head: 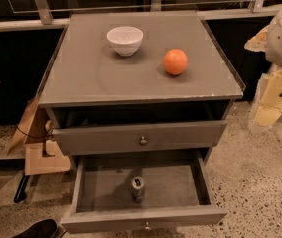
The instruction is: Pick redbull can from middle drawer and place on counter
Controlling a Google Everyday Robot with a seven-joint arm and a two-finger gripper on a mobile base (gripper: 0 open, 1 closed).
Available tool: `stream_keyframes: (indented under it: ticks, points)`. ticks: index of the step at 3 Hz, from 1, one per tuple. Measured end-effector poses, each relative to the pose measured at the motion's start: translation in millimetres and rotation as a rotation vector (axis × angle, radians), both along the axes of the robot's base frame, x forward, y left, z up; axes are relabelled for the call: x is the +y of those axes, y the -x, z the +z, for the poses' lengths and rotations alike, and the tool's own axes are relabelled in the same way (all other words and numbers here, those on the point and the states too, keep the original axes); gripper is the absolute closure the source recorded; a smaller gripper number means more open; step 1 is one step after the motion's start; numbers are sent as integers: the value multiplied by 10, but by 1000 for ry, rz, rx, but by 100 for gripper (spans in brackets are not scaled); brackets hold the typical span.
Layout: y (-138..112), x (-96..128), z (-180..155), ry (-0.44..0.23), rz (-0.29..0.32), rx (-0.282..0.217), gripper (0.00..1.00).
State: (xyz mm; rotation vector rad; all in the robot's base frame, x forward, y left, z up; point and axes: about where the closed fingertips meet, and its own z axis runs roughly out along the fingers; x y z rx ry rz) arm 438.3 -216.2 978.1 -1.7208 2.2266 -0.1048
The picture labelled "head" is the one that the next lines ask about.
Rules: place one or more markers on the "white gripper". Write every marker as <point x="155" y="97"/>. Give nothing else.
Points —
<point x="267" y="102"/>

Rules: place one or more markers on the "redbull can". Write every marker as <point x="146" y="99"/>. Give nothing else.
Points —
<point x="138" y="189"/>

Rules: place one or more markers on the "grey top drawer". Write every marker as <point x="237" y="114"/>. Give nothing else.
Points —
<point x="139" y="138"/>

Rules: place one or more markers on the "grey drawer cabinet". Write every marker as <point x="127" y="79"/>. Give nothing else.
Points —
<point x="90" y="85"/>

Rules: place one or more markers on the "grey open middle drawer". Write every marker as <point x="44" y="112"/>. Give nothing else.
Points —
<point x="177" y="192"/>

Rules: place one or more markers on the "orange fruit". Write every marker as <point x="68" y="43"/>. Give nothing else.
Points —
<point x="175" y="62"/>

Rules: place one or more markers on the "white ceramic bowl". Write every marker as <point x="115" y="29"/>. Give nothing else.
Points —
<point x="125" y="40"/>

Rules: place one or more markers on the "brown cardboard pieces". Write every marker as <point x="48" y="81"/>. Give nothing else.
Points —
<point x="34" y="133"/>

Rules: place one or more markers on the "black shoe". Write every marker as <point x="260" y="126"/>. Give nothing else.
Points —
<point x="47" y="228"/>

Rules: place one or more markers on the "metal railing frame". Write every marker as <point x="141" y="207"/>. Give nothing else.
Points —
<point x="41" y="7"/>

